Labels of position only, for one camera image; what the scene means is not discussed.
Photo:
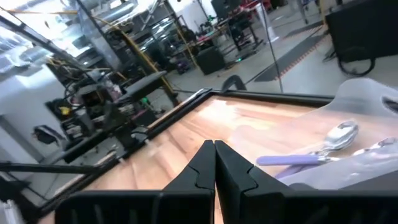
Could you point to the black mat orange hazard stripes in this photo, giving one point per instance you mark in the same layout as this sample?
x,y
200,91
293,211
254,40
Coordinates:
x,y
289,59

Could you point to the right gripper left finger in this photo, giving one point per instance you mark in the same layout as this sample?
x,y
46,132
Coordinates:
x,y
174,205

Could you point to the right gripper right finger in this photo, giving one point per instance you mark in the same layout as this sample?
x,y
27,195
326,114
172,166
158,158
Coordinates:
x,y
248,205

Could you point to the clear plastic container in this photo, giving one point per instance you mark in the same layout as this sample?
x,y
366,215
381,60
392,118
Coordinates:
x,y
357,93

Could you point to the black floor box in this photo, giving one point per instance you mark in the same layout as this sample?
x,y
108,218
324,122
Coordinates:
x,y
211,60

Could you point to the black diagonal stand beam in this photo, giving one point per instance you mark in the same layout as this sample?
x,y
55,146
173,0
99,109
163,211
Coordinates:
x,y
46,168

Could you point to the black metal table frame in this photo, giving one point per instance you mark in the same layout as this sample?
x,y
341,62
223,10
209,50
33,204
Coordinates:
x,y
280,97

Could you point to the black side desk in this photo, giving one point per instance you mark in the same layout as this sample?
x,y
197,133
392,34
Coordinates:
x,y
143,85

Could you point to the black equipment cart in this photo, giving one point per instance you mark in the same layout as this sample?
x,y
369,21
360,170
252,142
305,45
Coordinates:
x,y
360,25

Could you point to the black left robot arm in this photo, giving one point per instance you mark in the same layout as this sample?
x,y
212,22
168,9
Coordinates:
x,y
122,133

